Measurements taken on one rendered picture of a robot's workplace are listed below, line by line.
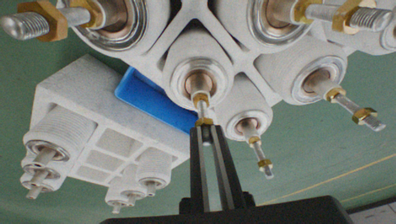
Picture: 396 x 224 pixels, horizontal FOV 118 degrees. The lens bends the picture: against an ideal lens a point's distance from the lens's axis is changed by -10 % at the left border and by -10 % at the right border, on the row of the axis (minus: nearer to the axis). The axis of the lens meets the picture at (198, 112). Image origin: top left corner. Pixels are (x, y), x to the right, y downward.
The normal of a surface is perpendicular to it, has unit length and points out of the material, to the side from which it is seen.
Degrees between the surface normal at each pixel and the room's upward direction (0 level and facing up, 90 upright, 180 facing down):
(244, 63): 0
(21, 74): 0
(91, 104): 90
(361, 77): 0
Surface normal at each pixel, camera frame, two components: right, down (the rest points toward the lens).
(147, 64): 0.07, 0.65
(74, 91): 0.69, -0.58
